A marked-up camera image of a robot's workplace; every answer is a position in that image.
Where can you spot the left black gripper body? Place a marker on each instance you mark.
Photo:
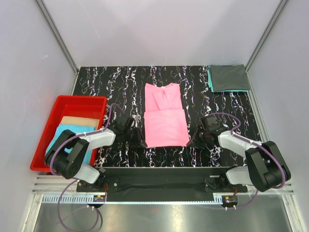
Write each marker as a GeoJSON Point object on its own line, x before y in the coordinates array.
{"type": "Point", "coordinates": [132, 136]}

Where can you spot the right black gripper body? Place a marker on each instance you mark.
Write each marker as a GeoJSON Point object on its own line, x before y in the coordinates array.
{"type": "Point", "coordinates": [201, 137]}

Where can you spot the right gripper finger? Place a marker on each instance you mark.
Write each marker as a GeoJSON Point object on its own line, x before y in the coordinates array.
{"type": "Point", "coordinates": [195, 137]}
{"type": "Point", "coordinates": [193, 143]}

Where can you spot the pink t shirt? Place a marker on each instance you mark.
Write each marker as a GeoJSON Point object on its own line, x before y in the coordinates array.
{"type": "Point", "coordinates": [164, 117]}

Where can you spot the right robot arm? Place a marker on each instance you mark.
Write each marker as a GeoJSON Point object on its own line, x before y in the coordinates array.
{"type": "Point", "coordinates": [265, 166]}

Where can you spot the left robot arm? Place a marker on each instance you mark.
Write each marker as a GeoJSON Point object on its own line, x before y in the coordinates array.
{"type": "Point", "coordinates": [66, 156]}

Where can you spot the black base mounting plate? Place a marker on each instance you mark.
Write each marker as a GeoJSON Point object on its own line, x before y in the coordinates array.
{"type": "Point", "coordinates": [161, 185]}

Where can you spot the light blue t shirt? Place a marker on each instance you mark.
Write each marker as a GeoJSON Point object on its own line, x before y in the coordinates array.
{"type": "Point", "coordinates": [76, 129]}

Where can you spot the folded dark grey t shirt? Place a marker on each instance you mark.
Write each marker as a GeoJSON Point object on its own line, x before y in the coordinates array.
{"type": "Point", "coordinates": [226, 77]}

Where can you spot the folded teal t shirt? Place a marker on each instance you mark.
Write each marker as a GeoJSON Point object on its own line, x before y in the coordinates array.
{"type": "Point", "coordinates": [212, 88]}

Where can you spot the beige t shirt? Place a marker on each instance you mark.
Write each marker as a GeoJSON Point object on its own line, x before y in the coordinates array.
{"type": "Point", "coordinates": [80, 121]}

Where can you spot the red plastic bin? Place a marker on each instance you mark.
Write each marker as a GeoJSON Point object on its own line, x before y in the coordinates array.
{"type": "Point", "coordinates": [66, 105]}

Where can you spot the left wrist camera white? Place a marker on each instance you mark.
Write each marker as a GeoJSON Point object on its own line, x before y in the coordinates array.
{"type": "Point", "coordinates": [135, 121]}

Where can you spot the slotted cable duct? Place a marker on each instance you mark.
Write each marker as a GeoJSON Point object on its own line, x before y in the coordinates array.
{"type": "Point", "coordinates": [95, 199]}

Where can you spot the right aluminium frame post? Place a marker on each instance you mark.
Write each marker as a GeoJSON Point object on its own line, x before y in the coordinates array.
{"type": "Point", "coordinates": [270, 26]}

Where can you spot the aluminium frame post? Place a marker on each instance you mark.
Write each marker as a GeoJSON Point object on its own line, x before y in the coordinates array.
{"type": "Point", "coordinates": [56, 34]}
{"type": "Point", "coordinates": [270, 26]}

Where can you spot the left aluminium frame post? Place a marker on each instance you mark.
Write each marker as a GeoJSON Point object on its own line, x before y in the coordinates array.
{"type": "Point", "coordinates": [56, 34]}

